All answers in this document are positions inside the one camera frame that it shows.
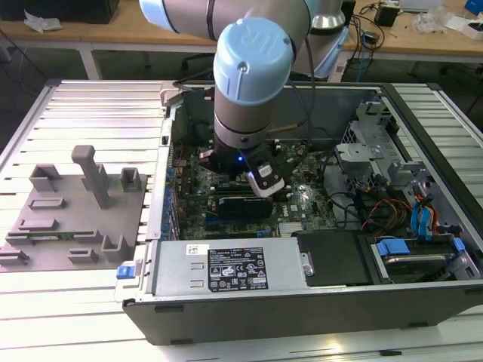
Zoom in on green motherboard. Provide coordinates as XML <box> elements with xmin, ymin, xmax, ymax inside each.
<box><xmin>168</xmin><ymin>141</ymin><xmax>340</xmax><ymax>241</ymax></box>

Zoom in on green RAM stick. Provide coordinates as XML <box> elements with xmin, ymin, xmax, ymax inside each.
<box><xmin>26</xmin><ymin>229</ymin><xmax>97</xmax><ymax>241</ymax></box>

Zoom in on black RAM slot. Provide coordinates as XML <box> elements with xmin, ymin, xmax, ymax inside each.
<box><xmin>209</xmin><ymin>194</ymin><xmax>292</xmax><ymax>202</ymax></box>
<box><xmin>209</xmin><ymin>183</ymin><xmax>292</xmax><ymax>189</ymax></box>
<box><xmin>209</xmin><ymin>187</ymin><xmax>292</xmax><ymax>193</ymax></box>
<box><xmin>209</xmin><ymin>191</ymin><xmax>292</xmax><ymax>198</ymax></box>

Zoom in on silver chipset heatsink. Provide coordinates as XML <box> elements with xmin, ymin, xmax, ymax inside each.
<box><xmin>278</xmin><ymin>221</ymin><xmax>303</xmax><ymax>238</ymax></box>

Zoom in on large black box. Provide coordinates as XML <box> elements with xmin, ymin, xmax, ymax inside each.
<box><xmin>0</xmin><ymin>0</ymin><xmax>121</xmax><ymax>24</ymax></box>

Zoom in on blue data wire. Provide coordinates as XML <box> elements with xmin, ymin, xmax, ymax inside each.
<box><xmin>409</xmin><ymin>201</ymin><xmax>424</xmax><ymax>241</ymax></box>
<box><xmin>420</xmin><ymin>194</ymin><xmax>439</xmax><ymax>241</ymax></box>

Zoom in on multicoloured power wire bundle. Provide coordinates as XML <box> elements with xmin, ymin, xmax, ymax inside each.
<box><xmin>361</xmin><ymin>198</ymin><xmax>414</xmax><ymax>231</ymax></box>

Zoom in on grey metal disk bay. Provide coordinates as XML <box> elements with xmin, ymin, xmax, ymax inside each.
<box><xmin>334</xmin><ymin>119</ymin><xmax>401</xmax><ymax>195</ymax></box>

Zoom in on wooden desk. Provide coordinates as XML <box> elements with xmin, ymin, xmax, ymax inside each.
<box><xmin>0</xmin><ymin>0</ymin><xmax>220</xmax><ymax>81</ymax></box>
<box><xmin>339</xmin><ymin>0</ymin><xmax>483</xmax><ymax>76</ymax></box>

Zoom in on small black box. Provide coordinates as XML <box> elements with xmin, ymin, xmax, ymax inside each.
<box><xmin>374</xmin><ymin>3</ymin><xmax>401</xmax><ymax>28</ymax></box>

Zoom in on clear plastic bag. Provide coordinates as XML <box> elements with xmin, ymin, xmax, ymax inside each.
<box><xmin>413</xmin><ymin>5</ymin><xmax>452</xmax><ymax>35</ymax></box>

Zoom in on crumpled white paper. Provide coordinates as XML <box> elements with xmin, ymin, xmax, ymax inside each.
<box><xmin>23</xmin><ymin>9</ymin><xmax>63</xmax><ymax>32</ymax></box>

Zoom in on grey flat box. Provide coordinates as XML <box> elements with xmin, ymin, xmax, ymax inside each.
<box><xmin>398</xmin><ymin>0</ymin><xmax>445</xmax><ymax>13</ymax></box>

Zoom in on black graphics card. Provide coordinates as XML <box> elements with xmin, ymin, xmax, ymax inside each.
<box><xmin>215</xmin><ymin>193</ymin><xmax>275</xmax><ymax>220</ymax></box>

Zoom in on white wrist camera black mount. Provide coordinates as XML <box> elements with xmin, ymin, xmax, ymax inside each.
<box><xmin>247</xmin><ymin>160</ymin><xmax>287</xmax><ymax>200</ymax></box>

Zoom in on grey parts rack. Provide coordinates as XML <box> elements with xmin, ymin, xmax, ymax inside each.
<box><xmin>0</xmin><ymin>145</ymin><xmax>149</xmax><ymax>272</ymax></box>

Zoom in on white box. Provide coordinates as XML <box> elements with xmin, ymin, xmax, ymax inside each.
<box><xmin>443</xmin><ymin>14</ymin><xmax>483</xmax><ymax>41</ymax></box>

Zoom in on open black grey PC case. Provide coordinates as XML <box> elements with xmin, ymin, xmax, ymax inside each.
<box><xmin>121</xmin><ymin>80</ymin><xmax>483</xmax><ymax>346</ymax></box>

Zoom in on grey power supply with label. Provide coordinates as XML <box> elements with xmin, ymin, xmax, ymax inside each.
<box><xmin>145</xmin><ymin>238</ymin><xmax>309</xmax><ymax>299</ymax></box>

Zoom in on black plastic shroud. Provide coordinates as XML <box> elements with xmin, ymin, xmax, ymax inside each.
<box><xmin>293</xmin><ymin>229</ymin><xmax>374</xmax><ymax>288</ymax></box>

